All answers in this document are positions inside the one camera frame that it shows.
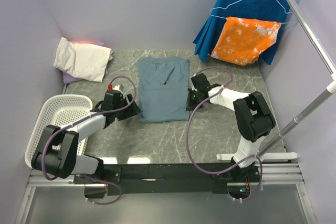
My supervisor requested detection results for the grey-blue t shirt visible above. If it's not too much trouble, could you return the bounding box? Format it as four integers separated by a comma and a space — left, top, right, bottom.
137, 56, 190, 123

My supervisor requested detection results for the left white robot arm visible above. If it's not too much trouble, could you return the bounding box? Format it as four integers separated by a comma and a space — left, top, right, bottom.
31, 89, 141, 178

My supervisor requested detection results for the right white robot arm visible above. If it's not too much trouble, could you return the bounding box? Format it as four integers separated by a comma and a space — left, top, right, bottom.
187, 73, 276, 182

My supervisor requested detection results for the white folded t shirt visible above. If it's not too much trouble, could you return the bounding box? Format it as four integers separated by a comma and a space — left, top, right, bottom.
54, 37, 113, 83

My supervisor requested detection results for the white plastic laundry basket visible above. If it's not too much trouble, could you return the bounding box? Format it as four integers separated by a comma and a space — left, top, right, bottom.
25, 94, 93, 167

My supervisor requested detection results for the pink folded t shirt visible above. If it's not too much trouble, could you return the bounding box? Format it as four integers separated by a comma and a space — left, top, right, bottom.
72, 41, 104, 46

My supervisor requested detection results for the orange white tie-dye cloth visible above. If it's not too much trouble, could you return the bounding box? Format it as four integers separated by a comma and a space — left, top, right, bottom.
211, 17, 282, 66

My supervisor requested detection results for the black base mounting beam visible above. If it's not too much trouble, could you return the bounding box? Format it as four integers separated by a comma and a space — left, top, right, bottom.
72, 162, 263, 200

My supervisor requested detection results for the blue pleated skirt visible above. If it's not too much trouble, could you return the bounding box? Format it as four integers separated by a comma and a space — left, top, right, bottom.
193, 0, 290, 61

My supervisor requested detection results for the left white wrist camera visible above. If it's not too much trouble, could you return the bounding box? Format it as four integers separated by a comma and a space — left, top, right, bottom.
108, 84, 124, 92

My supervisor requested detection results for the silver clothes rack frame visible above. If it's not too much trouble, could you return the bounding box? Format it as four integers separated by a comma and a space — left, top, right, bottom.
258, 0, 335, 157

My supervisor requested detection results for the aluminium rail frame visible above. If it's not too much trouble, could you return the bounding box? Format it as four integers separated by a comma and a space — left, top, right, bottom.
15, 163, 317, 223

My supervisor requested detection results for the light blue wire hanger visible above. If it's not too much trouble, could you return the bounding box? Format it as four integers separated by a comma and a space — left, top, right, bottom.
209, 0, 292, 23

